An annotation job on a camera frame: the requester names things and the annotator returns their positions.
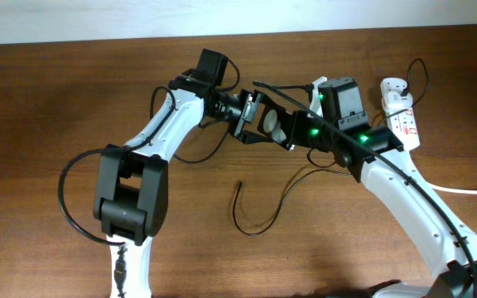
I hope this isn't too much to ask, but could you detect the white USB charger adapter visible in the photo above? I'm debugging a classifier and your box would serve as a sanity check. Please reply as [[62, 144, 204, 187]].
[[382, 91, 413, 113]]

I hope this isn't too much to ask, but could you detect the white power strip cord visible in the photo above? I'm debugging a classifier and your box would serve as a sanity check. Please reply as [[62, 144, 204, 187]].
[[426, 181, 477, 198]]

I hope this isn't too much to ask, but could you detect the black charging cable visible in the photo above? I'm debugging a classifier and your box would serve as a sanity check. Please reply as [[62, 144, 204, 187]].
[[232, 57, 430, 238]]

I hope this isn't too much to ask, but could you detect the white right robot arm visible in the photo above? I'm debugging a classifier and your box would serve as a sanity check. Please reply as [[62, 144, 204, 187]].
[[259, 109, 477, 297]]

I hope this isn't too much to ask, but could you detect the white power strip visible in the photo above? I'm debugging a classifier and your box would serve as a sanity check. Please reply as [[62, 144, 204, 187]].
[[380, 78, 420, 151]]

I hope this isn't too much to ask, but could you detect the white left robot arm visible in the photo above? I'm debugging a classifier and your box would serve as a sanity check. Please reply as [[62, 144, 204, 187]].
[[93, 75, 269, 297]]

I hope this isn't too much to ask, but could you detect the black smartphone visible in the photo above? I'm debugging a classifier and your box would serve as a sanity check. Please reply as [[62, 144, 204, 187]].
[[263, 109, 288, 144]]

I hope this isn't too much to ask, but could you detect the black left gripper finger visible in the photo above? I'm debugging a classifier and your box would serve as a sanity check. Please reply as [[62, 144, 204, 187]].
[[253, 90, 287, 113], [238, 130, 272, 145]]

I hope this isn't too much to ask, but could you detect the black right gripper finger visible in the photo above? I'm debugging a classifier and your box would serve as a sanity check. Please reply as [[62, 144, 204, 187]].
[[277, 110, 300, 124], [270, 123, 295, 150]]

